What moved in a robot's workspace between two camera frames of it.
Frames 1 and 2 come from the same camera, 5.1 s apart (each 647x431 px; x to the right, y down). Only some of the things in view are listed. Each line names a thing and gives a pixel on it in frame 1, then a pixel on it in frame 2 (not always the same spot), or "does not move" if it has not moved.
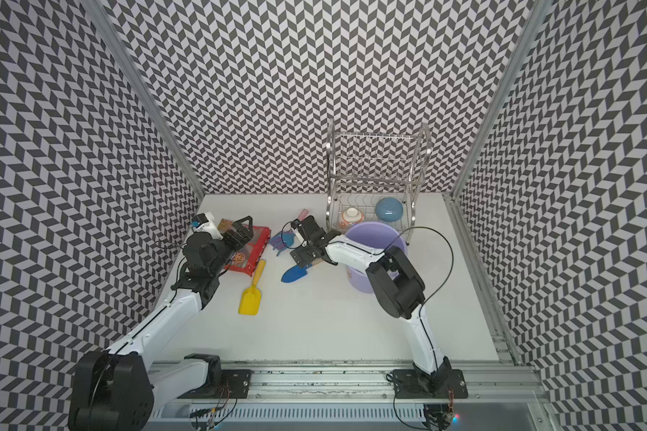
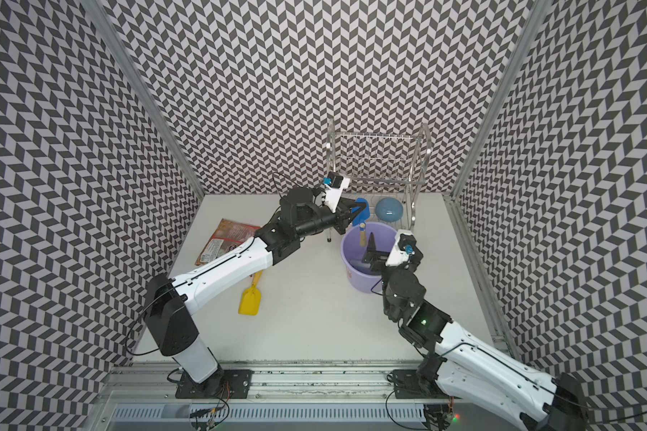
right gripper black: [300, 250] -> [370, 252]
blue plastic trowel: [296, 272] -> [361, 218]
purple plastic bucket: [378, 236] does not move
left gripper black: [245, 235] -> [342, 215]
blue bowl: [389, 209] does not move
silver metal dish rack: [375, 176] does not move
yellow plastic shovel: [250, 298] does not move
